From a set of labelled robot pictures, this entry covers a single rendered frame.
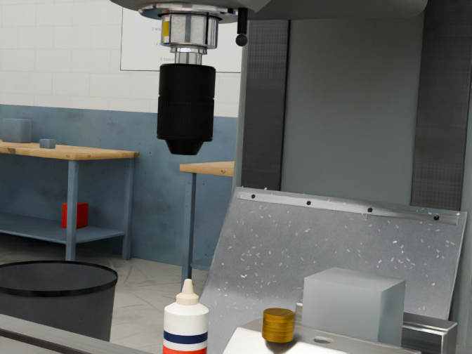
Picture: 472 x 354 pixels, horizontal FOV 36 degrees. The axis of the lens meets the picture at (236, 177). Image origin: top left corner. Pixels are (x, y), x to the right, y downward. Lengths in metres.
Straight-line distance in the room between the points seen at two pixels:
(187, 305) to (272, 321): 0.18
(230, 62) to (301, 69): 4.51
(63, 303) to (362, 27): 1.71
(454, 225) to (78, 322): 1.77
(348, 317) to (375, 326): 0.02
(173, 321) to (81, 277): 2.20
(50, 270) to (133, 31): 3.45
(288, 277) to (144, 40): 5.10
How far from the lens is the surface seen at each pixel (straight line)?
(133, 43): 6.01
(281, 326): 0.49
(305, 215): 0.95
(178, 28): 0.59
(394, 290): 0.54
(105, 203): 6.17
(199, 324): 0.65
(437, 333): 0.56
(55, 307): 2.44
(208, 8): 0.57
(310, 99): 0.96
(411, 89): 0.91
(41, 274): 2.88
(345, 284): 0.52
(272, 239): 0.95
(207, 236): 5.60
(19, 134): 6.37
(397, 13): 0.79
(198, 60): 0.60
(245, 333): 0.52
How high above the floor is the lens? 1.23
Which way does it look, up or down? 5 degrees down
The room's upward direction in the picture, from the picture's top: 3 degrees clockwise
